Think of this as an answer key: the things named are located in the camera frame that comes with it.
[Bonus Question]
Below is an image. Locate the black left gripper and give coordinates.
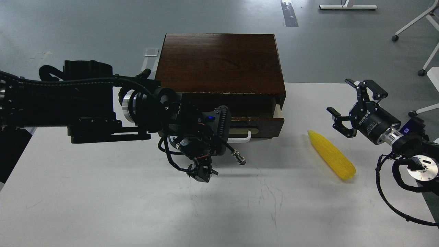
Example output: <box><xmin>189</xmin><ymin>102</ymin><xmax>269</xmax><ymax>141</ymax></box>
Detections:
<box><xmin>175</xmin><ymin>136</ymin><xmax>220</xmax><ymax>183</ymax></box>

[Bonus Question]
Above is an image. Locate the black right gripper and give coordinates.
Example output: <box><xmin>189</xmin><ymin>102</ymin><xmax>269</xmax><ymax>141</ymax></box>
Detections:
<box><xmin>327</xmin><ymin>79</ymin><xmax>402</xmax><ymax>145</ymax></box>

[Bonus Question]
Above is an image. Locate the yellow corn cob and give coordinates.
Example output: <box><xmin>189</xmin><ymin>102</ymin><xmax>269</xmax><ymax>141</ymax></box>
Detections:
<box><xmin>307</xmin><ymin>130</ymin><xmax>356</xmax><ymax>180</ymax></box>

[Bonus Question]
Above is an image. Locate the wooden drawer with white handle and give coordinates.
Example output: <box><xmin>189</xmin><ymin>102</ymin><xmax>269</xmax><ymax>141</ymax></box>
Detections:
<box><xmin>228</xmin><ymin>96</ymin><xmax>285</xmax><ymax>144</ymax></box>

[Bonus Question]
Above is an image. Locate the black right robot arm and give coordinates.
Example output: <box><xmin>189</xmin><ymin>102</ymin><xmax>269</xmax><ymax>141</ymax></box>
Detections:
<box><xmin>327</xmin><ymin>79</ymin><xmax>438</xmax><ymax>195</ymax></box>

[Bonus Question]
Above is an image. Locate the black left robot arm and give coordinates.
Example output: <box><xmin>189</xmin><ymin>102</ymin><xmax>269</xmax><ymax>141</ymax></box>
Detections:
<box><xmin>1</xmin><ymin>60</ymin><xmax>246</xmax><ymax>183</ymax></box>

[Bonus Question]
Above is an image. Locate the dark wooden drawer cabinet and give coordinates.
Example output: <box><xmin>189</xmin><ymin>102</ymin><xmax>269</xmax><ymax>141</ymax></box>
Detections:
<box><xmin>155</xmin><ymin>33</ymin><xmax>286</xmax><ymax>118</ymax></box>

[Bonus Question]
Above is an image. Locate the white chair leg with casters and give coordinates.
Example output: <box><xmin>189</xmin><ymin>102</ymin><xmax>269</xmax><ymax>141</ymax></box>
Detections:
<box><xmin>391</xmin><ymin>0</ymin><xmax>438</xmax><ymax>77</ymax></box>

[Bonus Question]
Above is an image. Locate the white table base bar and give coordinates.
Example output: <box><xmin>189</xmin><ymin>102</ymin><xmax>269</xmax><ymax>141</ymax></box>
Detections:
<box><xmin>319</xmin><ymin>0</ymin><xmax>378</xmax><ymax>11</ymax></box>

